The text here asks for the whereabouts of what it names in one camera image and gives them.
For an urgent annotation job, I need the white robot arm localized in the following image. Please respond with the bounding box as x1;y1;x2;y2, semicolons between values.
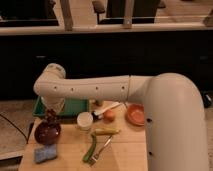
33;63;210;171

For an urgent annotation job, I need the wooden board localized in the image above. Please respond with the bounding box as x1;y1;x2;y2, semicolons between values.
18;104;147;171

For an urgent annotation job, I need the blue sponge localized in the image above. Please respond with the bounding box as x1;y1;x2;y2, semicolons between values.
34;144;57;163

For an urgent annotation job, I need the dark purple grape bunch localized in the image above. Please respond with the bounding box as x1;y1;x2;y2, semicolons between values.
45;110;57;127

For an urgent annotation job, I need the orange fruit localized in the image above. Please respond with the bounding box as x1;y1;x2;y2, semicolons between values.
103;110;115;122

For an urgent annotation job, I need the office chair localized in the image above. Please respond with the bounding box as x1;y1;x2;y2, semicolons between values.
92;0;166;25

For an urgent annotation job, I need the green plastic tray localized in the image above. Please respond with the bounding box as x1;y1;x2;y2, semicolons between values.
33;97;89;117

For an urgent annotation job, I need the black cable left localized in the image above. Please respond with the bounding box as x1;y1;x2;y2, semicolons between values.
0;113;29;142

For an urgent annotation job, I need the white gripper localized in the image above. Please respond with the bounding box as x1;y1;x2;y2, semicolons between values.
41;97;65;114

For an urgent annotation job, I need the white cup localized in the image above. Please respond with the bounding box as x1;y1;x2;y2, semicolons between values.
77;112;93;130

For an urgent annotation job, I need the green pea pod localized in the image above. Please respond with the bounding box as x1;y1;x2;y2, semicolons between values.
82;134;97;163

